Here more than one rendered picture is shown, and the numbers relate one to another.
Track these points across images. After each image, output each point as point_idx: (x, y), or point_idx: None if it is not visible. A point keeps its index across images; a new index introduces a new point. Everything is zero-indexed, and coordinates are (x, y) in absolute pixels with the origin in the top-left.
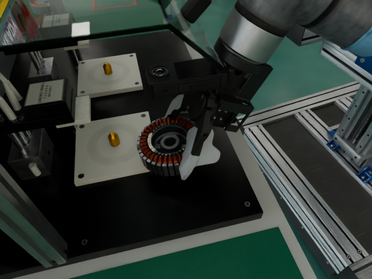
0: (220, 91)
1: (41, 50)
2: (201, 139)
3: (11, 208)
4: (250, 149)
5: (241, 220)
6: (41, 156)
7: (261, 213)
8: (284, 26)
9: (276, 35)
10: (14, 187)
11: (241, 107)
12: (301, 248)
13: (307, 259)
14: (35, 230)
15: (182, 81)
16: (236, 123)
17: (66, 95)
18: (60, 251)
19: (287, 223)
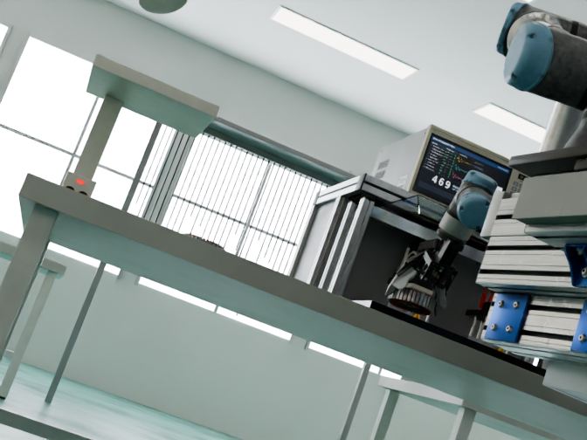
0: (434, 254)
1: (476, 314)
2: (403, 264)
3: (348, 241)
4: (432, 333)
5: (364, 305)
6: (389, 306)
7: (370, 301)
8: (451, 209)
9: (464, 228)
10: (357, 242)
11: (428, 258)
12: (349, 299)
13: (342, 297)
14: (342, 261)
15: (425, 241)
16: (464, 345)
17: (418, 271)
18: (334, 291)
19: (367, 306)
